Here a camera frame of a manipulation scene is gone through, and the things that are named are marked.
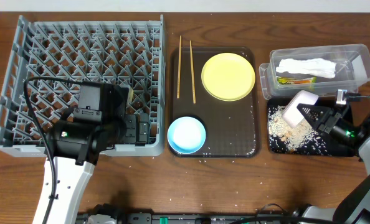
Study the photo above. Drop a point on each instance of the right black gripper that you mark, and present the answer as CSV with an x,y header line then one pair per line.
x,y
332,117

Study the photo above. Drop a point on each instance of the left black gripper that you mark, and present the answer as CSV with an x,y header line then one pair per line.
x,y
142,132

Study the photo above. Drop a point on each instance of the white napkin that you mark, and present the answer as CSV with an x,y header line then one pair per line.
x,y
317,67

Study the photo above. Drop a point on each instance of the green yellow sauce packet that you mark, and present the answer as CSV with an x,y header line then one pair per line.
x,y
295,81

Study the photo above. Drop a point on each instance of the light blue bowl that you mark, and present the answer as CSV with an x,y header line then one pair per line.
x,y
186,135

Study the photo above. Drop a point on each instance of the wooden chopstick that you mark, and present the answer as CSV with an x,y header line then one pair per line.
x,y
192,73
179,67

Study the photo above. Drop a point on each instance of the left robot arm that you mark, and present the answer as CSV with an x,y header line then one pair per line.
x,y
96,124

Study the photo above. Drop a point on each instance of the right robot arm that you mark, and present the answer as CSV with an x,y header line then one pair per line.
x,y
355,208

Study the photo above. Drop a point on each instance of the black waste tray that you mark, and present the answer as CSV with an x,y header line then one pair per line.
x,y
334,148

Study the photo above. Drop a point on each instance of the grey dishwasher rack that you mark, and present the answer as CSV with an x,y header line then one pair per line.
x,y
59,54

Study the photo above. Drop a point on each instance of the spilled rice pile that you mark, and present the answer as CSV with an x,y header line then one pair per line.
x,y
302,139

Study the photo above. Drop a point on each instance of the clear plastic bin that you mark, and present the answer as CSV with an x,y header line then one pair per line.
x,y
352,70

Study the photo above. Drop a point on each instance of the dark brown serving tray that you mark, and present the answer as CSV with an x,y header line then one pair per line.
x,y
232,127

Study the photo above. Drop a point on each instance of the yellow plate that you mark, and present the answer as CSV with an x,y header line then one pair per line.
x,y
228,77

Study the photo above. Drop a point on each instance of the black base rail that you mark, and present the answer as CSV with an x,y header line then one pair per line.
x,y
147,218

